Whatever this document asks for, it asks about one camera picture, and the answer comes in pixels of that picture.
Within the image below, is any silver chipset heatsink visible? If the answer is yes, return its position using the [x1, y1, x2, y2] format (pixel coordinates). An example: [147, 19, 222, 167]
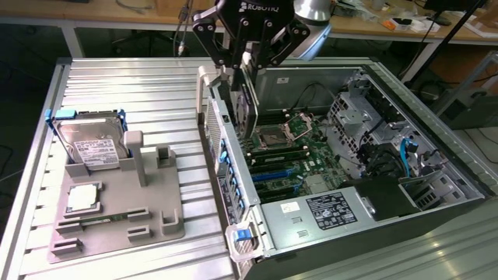
[305, 176, 333, 194]

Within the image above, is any black power wire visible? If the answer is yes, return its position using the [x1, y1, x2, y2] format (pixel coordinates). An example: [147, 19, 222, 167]
[355, 142, 407, 179]

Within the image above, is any black office chair base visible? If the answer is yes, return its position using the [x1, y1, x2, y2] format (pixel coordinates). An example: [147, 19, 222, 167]
[111, 29, 190, 57]

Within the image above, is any CPU socket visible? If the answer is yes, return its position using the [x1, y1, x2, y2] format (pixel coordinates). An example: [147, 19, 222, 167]
[258, 124, 293, 150]

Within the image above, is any green RAM stick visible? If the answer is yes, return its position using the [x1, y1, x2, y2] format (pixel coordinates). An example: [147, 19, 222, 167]
[79, 212, 130, 226]

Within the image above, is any silver power supply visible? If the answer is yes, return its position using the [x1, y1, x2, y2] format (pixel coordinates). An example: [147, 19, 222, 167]
[259, 186, 378, 258]

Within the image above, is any silver CPU chip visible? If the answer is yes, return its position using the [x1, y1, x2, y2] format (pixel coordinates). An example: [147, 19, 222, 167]
[67, 185, 102, 211]

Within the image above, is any blue wire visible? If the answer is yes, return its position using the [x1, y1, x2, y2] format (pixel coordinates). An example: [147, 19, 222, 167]
[398, 136, 418, 179]

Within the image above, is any silver disk bay cage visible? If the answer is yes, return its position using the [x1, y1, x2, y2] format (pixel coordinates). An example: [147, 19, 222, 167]
[326, 74, 394, 176]

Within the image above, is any dangling cable with plug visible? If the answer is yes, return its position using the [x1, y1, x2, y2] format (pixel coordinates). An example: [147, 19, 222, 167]
[172, 0, 195, 58]

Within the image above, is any gray disk bay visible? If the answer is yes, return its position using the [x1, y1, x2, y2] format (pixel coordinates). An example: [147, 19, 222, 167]
[398, 170, 467, 211]

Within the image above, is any gray parts rack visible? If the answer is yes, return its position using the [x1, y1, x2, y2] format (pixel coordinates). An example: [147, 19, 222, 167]
[46, 130, 188, 265]

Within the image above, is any hard disk in blue carrier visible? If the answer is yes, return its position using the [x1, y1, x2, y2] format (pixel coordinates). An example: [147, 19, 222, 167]
[43, 108, 131, 173]

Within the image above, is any blue expansion slot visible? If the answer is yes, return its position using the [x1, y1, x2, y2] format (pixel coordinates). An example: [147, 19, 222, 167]
[251, 170, 293, 182]

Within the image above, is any green motherboard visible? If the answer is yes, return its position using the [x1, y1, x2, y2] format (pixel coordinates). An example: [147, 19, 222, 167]
[232, 109, 354, 205]

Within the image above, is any black expansion slot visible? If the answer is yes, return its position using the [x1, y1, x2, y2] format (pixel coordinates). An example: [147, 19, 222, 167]
[257, 186, 298, 201]

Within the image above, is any black installed RAM stick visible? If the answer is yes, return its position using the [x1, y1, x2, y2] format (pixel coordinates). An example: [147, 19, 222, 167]
[251, 150, 309, 165]

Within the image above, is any metal socket cover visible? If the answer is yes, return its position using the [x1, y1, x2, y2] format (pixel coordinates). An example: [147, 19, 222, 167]
[282, 112, 319, 140]

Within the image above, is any open black PC case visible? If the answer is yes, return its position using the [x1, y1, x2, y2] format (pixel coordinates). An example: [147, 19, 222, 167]
[196, 57, 497, 280]

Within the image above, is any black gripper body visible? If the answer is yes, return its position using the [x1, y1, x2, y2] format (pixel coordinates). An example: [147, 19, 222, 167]
[215, 0, 298, 24]

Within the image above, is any black monitor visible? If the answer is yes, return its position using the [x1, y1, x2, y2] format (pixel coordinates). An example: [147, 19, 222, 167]
[422, 0, 490, 26]

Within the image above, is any white and black desk object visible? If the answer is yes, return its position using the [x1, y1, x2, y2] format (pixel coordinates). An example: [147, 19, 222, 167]
[391, 17, 441, 33]

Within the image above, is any black looped wire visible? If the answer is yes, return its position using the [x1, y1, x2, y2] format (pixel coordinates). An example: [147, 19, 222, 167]
[294, 82, 337, 116]

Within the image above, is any graphics card with black fan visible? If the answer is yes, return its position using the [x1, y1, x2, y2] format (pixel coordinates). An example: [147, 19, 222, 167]
[219, 43, 261, 140]

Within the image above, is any black plastic shroud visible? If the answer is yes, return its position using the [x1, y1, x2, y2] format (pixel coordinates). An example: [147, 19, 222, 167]
[337, 177, 423, 222]

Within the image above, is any black tripod pole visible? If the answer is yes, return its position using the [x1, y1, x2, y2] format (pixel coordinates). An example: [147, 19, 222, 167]
[401, 0, 490, 82]

